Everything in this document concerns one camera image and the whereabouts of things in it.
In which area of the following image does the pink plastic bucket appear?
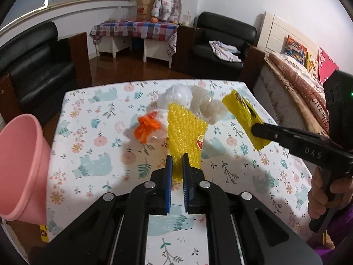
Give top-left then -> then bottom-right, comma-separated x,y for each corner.
0,114 -> 51,224

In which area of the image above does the brown dotted quilt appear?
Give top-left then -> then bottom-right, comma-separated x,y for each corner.
269,52 -> 331,133

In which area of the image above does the brown paper bag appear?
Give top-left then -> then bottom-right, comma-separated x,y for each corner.
136,0 -> 155,22

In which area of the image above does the white floral cloth bundle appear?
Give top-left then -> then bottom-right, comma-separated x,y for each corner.
209,40 -> 242,62

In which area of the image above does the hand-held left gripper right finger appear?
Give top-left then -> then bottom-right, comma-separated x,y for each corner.
182,153 -> 323,265

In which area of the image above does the white plastic bag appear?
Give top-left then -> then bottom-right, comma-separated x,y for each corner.
150,85 -> 193,110

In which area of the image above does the white headboard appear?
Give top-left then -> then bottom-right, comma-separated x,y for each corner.
256,11 -> 317,61

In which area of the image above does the plaid cloth side table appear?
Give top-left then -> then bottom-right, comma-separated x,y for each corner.
90,21 -> 180,57

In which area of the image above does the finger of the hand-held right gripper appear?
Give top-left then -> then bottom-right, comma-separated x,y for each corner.
251,123 -> 297,151

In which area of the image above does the tied clear plastic bag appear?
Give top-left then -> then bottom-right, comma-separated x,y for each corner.
113,5 -> 130,23

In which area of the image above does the person's right hand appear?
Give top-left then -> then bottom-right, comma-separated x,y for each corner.
307,168 -> 353,220

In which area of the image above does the bed with blanket and pillows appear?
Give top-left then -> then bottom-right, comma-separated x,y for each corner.
254,61 -> 331,144

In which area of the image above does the yellow bubble wrap sheet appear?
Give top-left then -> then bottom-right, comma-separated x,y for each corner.
167,103 -> 208,184

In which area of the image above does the black leather armchair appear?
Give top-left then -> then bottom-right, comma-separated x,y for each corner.
172,11 -> 266,89
0,21 -> 93,116

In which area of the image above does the pink pillow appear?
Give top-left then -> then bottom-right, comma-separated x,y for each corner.
317,47 -> 340,83

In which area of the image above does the yellow pillow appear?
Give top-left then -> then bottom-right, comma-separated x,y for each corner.
305,54 -> 320,75

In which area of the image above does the translucent plastic bag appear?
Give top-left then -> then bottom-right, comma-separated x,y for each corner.
124,109 -> 170,145

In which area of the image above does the colourful patterned pillow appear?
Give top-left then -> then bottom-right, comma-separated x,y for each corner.
284,35 -> 308,64

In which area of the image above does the orange plastic bag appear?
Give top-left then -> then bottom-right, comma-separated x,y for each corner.
135,111 -> 161,144

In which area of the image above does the yellow plastic wrapper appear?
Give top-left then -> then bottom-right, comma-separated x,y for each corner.
222,89 -> 272,152

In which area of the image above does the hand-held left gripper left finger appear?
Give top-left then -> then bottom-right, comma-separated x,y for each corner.
32,155 -> 174,265

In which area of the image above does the person's right forearm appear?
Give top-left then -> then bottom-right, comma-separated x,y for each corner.
306,207 -> 353,265

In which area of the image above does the clear plastic bag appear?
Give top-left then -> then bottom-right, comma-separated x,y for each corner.
190,85 -> 229,125
113,5 -> 130,23

